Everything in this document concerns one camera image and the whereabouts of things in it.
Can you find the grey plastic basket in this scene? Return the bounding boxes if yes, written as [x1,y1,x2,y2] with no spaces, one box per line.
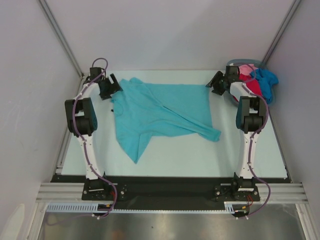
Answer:
[226,59,279,106]

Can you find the red t-shirt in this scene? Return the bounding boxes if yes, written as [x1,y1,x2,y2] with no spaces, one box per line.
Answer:
[230,79,262,101]

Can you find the teal t-shirt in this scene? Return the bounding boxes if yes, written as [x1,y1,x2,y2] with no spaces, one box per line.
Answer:
[111,77,221,163]

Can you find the left aluminium corner post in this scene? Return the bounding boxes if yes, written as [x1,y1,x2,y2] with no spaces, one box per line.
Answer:
[37,0,84,77]

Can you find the right aluminium corner post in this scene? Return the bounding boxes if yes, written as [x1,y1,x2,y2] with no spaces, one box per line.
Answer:
[262,0,304,65]

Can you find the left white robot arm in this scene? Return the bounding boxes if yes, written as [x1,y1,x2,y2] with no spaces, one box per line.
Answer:
[64,66,123,201]

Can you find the aluminium corner post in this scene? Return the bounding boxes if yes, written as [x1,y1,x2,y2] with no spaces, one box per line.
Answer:
[37,0,84,77]
[262,0,304,65]

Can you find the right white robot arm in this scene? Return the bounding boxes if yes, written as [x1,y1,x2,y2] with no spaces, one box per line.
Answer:
[206,65,269,202]

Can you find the pink t-shirt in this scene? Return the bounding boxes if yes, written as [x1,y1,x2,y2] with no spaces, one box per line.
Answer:
[238,64,257,82]

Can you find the blue t-shirt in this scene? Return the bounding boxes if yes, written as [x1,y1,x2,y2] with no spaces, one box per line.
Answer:
[250,68,279,105]

